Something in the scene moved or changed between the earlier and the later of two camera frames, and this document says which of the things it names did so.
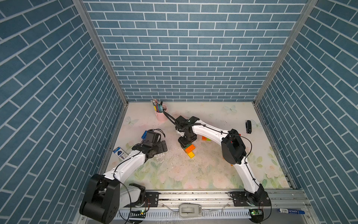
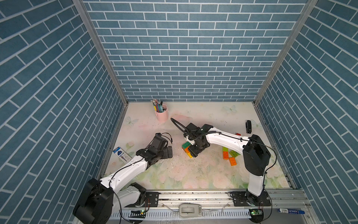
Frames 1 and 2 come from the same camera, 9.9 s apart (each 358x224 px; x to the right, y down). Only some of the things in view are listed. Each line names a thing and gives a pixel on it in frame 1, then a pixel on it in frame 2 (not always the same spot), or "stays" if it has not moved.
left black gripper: x=161 y=149 to x=166 y=155
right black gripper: x=182 y=143 to x=194 y=152
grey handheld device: x=190 y=210 stays
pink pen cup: x=161 y=116 stays
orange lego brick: x=190 y=149 stays
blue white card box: x=120 y=152 stays
